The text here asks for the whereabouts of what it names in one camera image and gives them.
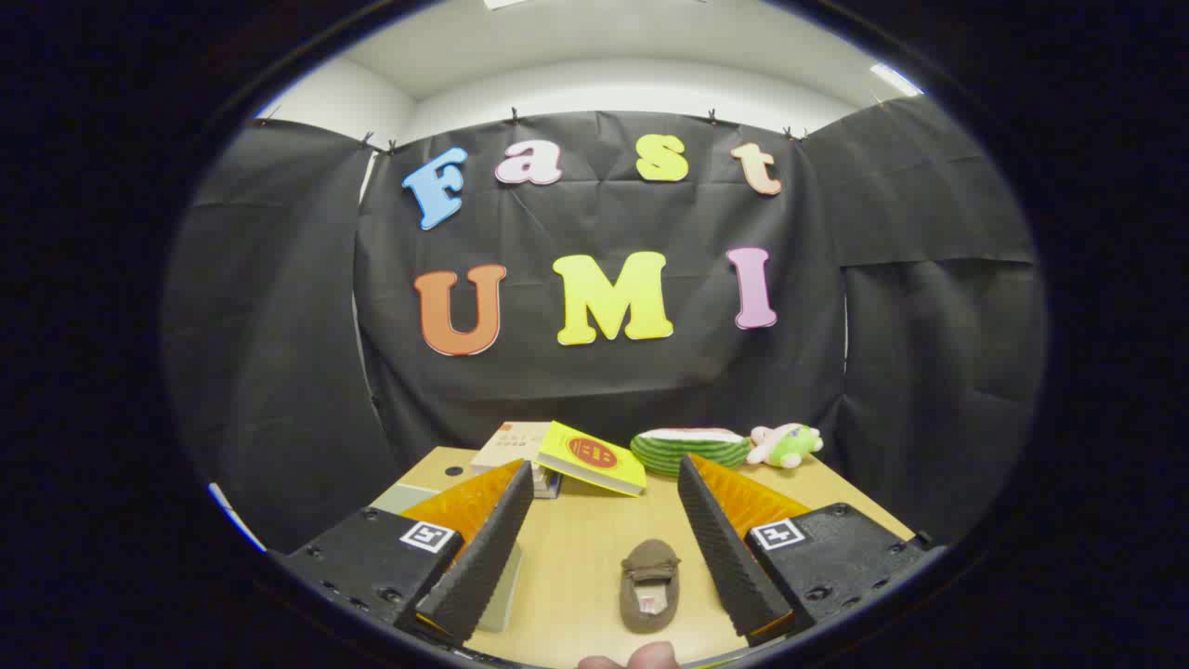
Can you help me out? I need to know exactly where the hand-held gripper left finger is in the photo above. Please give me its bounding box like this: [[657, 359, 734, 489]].
[[269, 458, 537, 649]]

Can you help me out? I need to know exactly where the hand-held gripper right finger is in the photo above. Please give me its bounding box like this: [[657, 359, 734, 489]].
[[677, 453, 934, 649]]

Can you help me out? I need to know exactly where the cream fabric storage box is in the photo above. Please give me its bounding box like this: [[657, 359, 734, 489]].
[[370, 483, 523, 635]]

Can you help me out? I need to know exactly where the brown fuzzy shoe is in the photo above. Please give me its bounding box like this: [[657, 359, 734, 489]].
[[620, 539, 682, 636]]

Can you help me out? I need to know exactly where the watermelon slice plush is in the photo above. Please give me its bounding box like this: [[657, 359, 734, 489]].
[[630, 427, 751, 479]]

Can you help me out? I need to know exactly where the beige book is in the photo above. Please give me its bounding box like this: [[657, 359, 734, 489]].
[[471, 421, 554, 473]]

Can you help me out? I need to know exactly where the pink and green plush toy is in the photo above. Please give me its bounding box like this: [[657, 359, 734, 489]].
[[746, 423, 825, 469]]

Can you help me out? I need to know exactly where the yellow book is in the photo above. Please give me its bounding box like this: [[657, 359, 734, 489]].
[[532, 421, 648, 498]]

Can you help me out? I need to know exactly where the black backdrop cloth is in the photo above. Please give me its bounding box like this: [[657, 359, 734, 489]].
[[163, 93, 1046, 554]]

